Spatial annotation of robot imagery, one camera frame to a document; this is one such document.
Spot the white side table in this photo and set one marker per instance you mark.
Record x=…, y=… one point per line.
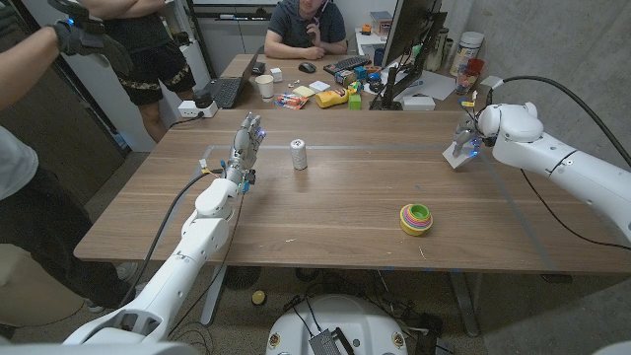
x=367, y=43

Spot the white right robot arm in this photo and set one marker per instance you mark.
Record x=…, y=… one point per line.
x=552, y=153

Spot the dark thermos bottle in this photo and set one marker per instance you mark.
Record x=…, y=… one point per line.
x=436, y=49

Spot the small orange gadget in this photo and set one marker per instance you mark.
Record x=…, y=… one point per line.
x=366, y=28

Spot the standing person in black shorts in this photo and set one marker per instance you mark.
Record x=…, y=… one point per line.
x=153, y=59

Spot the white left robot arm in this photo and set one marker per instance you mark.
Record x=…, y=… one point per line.
x=172, y=276

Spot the operator in white shirt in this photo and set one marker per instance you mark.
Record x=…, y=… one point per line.
x=29, y=222

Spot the white canister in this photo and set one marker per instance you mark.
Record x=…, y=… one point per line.
x=466, y=49

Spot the black computer monitor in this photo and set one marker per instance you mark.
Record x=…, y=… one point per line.
x=406, y=29

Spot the white paper cup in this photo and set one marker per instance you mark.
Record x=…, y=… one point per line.
x=265, y=88

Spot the black device on torso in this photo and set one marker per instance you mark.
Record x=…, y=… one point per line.
x=325, y=343

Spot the white paper sheets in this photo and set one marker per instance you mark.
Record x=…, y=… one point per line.
x=436, y=84

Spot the green cube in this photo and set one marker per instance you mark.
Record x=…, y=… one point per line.
x=354, y=102

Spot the black floor fan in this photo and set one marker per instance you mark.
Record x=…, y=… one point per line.
x=241, y=277

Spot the operator's left gloved hand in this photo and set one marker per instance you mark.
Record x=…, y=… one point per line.
x=7, y=20

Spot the yellow sticky notes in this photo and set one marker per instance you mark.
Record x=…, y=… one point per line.
x=303, y=91

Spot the long white box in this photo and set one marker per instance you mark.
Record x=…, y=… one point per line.
x=418, y=103

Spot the clear glass with red contents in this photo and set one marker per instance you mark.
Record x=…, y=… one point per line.
x=466, y=81

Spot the white cabinet with black frame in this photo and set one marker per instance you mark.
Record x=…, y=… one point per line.
x=222, y=34

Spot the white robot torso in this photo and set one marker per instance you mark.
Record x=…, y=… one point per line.
x=340, y=320

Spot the flat white box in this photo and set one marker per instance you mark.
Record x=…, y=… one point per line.
x=319, y=86

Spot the black computer mouse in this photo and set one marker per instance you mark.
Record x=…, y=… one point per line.
x=306, y=68

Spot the small white box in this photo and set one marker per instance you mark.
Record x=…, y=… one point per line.
x=276, y=75

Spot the white cube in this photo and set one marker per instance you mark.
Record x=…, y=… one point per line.
x=450, y=156

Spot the blue cup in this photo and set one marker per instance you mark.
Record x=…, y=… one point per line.
x=378, y=56

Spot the patterned cardboard box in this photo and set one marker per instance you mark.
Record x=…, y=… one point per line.
x=345, y=78

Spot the white power strip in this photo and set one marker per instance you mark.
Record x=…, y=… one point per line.
x=189, y=111

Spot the clear storage box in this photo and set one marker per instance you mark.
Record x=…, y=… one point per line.
x=381, y=22

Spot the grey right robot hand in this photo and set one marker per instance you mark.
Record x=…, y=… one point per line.
x=468, y=135

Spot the seated person in dark shirt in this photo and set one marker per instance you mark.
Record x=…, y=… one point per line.
x=296, y=22

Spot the operator's right forearm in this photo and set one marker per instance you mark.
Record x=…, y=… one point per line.
x=24, y=64

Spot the wooden desk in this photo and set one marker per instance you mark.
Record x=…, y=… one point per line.
x=296, y=81

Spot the blue cube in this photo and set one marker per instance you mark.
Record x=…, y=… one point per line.
x=360, y=73

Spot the operator's right gloved hand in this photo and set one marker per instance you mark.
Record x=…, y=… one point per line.
x=79, y=39

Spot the black keyboard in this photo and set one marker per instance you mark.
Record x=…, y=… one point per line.
x=347, y=64

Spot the black and blue round object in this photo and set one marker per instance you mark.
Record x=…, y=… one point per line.
x=375, y=83

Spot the yellow toy bottle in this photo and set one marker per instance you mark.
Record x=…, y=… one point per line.
x=331, y=98

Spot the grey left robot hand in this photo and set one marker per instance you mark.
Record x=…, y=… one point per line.
x=245, y=147

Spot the wooden work table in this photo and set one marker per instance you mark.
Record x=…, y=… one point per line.
x=345, y=197

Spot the orange snack packet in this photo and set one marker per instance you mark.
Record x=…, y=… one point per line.
x=291, y=101

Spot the yellow ball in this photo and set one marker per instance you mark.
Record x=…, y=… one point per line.
x=259, y=297

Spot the colourful stacked cups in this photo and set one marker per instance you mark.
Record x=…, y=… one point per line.
x=415, y=220

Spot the black laptop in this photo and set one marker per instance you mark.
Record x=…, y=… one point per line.
x=224, y=91

